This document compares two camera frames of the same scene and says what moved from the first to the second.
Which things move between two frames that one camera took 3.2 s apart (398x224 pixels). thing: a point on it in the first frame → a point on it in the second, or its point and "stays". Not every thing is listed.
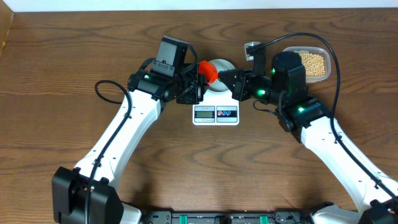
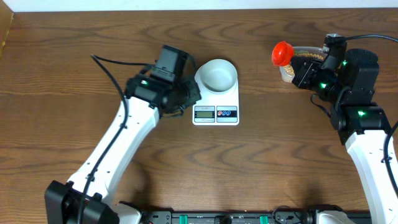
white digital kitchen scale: (216, 109) stays
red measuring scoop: (208, 70) → (282, 53)
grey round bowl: (221, 65) stays
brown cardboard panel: (6, 18) stays
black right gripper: (239, 90) → (301, 77)
